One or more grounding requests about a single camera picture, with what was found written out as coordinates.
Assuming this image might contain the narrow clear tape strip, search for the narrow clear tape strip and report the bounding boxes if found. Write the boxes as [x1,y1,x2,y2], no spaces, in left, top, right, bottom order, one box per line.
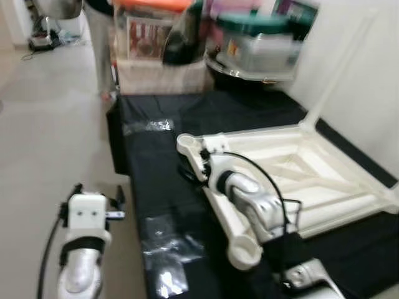
[123,118,174,133]

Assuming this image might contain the white plastic table top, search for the white plastic table top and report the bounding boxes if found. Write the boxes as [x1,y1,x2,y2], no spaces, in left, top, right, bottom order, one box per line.
[176,118,399,270]

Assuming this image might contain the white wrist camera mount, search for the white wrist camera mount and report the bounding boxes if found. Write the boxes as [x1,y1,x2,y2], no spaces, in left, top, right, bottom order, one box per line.
[62,193,110,234]
[198,138,228,181]

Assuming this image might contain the black wok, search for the black wok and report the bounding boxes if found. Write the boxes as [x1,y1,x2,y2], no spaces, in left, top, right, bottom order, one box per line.
[204,53,297,85]

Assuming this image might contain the dark printed carton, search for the dark printed carton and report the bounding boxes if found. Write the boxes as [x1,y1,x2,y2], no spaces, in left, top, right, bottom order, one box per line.
[274,0,320,38]

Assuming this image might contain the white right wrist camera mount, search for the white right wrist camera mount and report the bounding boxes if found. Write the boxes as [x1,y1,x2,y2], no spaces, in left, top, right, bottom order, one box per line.
[198,138,228,181]

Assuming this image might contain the green pot lid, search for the green pot lid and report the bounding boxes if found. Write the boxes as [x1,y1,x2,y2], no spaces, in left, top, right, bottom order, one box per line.
[217,14,291,35]

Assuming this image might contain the person in grey trousers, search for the person in grey trousers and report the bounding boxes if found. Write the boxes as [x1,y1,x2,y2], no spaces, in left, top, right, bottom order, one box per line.
[81,0,119,100]

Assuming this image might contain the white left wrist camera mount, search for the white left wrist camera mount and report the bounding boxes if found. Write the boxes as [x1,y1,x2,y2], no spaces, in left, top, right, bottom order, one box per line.
[62,193,110,234]

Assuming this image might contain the wide clear tape patch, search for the wide clear tape patch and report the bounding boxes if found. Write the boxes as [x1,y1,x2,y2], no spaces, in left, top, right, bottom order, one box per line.
[140,215,203,297]

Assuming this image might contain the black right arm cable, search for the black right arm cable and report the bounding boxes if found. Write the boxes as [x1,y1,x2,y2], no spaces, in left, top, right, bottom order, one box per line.
[221,151,300,231]

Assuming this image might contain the orange-lid box with red poster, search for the orange-lid box with red poster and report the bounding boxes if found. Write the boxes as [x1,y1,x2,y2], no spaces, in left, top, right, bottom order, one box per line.
[115,0,194,63]

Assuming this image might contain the black tablecloth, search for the black tablecloth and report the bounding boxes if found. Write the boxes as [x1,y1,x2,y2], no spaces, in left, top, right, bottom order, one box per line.
[106,92,399,299]

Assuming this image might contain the grey upright vacuum cleaner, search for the grey upright vacuum cleaner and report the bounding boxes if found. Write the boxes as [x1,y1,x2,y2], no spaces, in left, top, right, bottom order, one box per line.
[28,16,57,50]

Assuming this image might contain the dark glass pan lid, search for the dark glass pan lid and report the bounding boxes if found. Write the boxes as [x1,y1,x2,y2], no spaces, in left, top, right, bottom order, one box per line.
[163,3,203,66]

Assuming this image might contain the pink fleece cover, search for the pink fleece cover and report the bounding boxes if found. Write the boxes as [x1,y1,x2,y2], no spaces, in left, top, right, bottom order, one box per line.
[117,57,213,95]

